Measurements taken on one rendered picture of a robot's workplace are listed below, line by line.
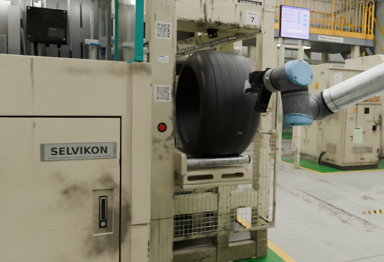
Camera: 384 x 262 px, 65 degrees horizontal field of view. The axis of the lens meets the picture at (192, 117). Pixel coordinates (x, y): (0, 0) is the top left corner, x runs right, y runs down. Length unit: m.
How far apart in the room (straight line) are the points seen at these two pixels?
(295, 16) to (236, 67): 4.45
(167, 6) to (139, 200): 1.00
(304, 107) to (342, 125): 5.02
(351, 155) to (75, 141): 5.79
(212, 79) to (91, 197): 0.81
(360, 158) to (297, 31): 2.59
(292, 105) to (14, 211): 0.81
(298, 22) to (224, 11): 4.02
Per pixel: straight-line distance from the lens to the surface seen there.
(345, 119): 6.03
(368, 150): 6.49
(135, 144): 0.68
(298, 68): 1.04
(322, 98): 1.14
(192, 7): 1.81
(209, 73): 1.35
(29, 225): 0.72
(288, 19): 5.72
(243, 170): 1.50
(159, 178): 1.46
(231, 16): 1.89
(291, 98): 1.04
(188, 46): 1.90
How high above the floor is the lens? 1.18
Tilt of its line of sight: 3 degrees down
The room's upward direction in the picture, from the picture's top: 1 degrees clockwise
